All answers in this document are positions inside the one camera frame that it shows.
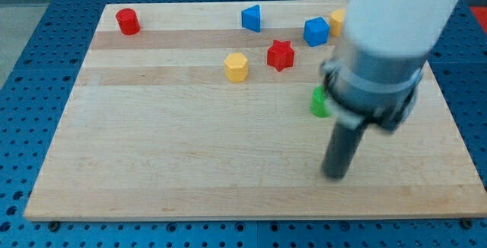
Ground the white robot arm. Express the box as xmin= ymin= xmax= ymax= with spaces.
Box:
xmin=321 ymin=0 xmax=458 ymax=132

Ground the yellow block behind arm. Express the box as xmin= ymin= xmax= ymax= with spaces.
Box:
xmin=329 ymin=8 xmax=346 ymax=37

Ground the red star block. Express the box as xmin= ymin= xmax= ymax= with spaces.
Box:
xmin=266 ymin=40 xmax=294 ymax=72

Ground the yellow hexagon block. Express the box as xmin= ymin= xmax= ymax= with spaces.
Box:
xmin=224 ymin=52 xmax=249 ymax=82

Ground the wooden board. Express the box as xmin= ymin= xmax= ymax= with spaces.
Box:
xmin=24 ymin=0 xmax=486 ymax=221

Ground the green cylinder block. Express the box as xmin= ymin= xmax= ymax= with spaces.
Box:
xmin=310 ymin=86 xmax=331 ymax=118

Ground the blue triangle block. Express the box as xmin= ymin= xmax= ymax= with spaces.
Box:
xmin=241 ymin=5 xmax=261 ymax=33

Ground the dark cylindrical pointer tool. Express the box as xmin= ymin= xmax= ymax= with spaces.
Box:
xmin=322 ymin=122 xmax=368 ymax=180

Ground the blue pentagon block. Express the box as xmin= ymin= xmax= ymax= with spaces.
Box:
xmin=303 ymin=17 xmax=329 ymax=47

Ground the red cylinder block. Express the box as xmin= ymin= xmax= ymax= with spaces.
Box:
xmin=116 ymin=8 xmax=141 ymax=35

